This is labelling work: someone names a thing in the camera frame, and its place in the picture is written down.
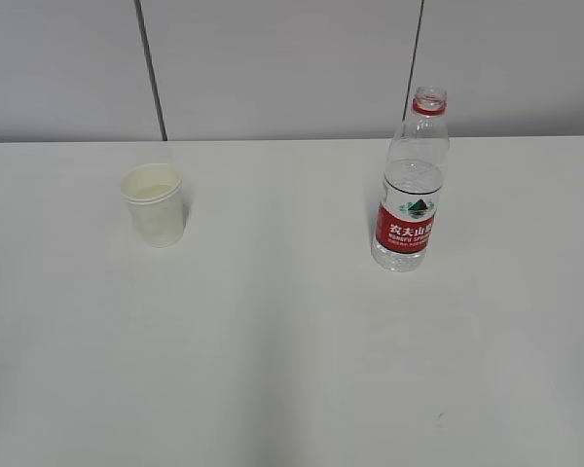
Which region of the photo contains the white paper cup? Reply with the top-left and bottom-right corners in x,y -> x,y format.
121,163 -> 184,248

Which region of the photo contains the clear red-label water bottle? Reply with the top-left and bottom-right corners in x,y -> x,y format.
371,86 -> 450,272

